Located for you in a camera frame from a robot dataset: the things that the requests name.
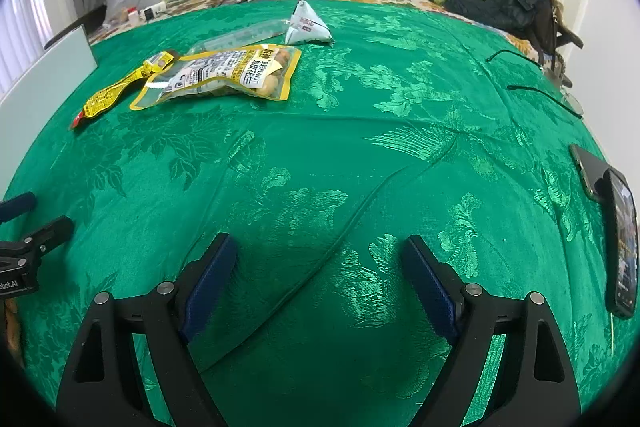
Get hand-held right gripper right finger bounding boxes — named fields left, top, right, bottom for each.
left=402, top=234, right=583, bottom=427

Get black chair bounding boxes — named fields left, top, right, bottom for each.
left=537, top=14, right=584, bottom=88

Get green floral blanket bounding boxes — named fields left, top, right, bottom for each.
left=0, top=0, right=638, bottom=427

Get black smartphone lit screen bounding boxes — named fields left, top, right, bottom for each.
left=604, top=168, right=640, bottom=319

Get white panel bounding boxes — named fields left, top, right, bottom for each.
left=0, top=25, right=99, bottom=115

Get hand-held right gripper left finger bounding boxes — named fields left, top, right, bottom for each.
left=55, top=233, right=238, bottom=427

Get dark smartphone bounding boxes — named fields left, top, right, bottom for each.
left=570, top=144, right=614, bottom=204

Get long yellow strip packet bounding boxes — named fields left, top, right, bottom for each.
left=69, top=50, right=182, bottom=131

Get clear yellow peanut packet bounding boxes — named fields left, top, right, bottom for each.
left=129, top=45, right=303, bottom=112

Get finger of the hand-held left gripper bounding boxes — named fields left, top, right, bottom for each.
left=0, top=192, right=37, bottom=224
left=0, top=215, right=76, bottom=259

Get clear plastic bag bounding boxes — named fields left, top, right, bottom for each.
left=191, top=19, right=292, bottom=54

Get black jacket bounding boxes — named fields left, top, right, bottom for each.
left=444, top=0, right=556, bottom=54

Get black eyeglasses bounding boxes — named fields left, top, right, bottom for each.
left=486, top=49, right=585, bottom=121

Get white triangular snack packet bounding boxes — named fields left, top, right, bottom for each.
left=285, top=0, right=335, bottom=46

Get white sheer curtain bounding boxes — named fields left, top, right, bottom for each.
left=0, top=0, right=57, bottom=84

